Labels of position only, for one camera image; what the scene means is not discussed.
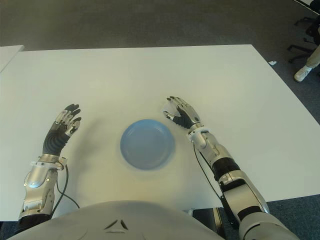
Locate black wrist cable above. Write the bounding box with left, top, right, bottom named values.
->
left=51, top=164, right=81, bottom=216
left=192, top=143, right=234, bottom=226

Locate white shoe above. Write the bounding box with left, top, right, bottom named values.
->
left=293, top=65, right=314, bottom=83

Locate black office chair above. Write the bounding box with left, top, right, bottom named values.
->
left=287, top=16, right=320, bottom=64

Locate blue round plate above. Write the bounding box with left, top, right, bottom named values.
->
left=119, top=118, right=176, bottom=172

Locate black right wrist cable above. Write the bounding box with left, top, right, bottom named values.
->
left=192, top=143, right=234, bottom=226

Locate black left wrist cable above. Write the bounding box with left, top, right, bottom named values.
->
left=51, top=164, right=81, bottom=216

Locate neighbouring white table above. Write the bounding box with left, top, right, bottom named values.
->
left=0, top=44, right=25, bottom=74

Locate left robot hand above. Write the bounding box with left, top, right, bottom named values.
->
left=42, top=103, right=83, bottom=157

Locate dark table frame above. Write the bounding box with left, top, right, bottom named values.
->
left=188, top=206, right=224, bottom=237

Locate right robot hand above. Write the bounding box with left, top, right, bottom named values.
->
left=162, top=95, right=202, bottom=130

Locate grey robot torso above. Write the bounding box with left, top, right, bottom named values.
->
left=7, top=199, right=226, bottom=240

